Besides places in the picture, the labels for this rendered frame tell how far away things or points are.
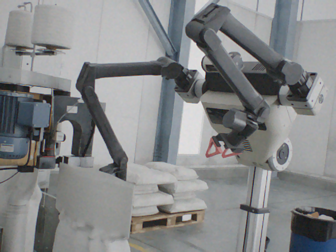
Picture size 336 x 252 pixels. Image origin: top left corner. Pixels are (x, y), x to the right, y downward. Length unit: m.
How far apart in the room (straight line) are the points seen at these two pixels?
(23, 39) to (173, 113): 5.86
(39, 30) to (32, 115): 0.35
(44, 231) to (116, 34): 4.93
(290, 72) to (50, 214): 1.75
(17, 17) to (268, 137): 1.17
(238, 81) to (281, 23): 9.26
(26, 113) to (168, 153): 6.19
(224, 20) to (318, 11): 9.30
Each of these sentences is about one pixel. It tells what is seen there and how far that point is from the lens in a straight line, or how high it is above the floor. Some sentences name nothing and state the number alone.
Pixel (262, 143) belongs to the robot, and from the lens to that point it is 1.89.
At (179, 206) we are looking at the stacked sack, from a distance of 5.23.
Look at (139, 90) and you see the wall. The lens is 7.69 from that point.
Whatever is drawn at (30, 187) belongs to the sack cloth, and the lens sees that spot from 2.31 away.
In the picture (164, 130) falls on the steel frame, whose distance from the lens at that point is 8.02.
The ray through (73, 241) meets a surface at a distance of 1.88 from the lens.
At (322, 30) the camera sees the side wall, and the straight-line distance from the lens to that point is 10.48.
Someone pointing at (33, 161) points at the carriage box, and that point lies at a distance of 2.03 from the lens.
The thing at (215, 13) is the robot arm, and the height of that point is 1.63.
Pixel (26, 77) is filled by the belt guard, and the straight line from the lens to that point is 1.73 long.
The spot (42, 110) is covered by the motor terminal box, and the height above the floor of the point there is 1.28.
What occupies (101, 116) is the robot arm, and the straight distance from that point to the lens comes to 1.92.
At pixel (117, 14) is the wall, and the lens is 7.41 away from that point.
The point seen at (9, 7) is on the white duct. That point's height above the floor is 2.22.
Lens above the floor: 1.34
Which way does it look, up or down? 3 degrees down
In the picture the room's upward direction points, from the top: 7 degrees clockwise
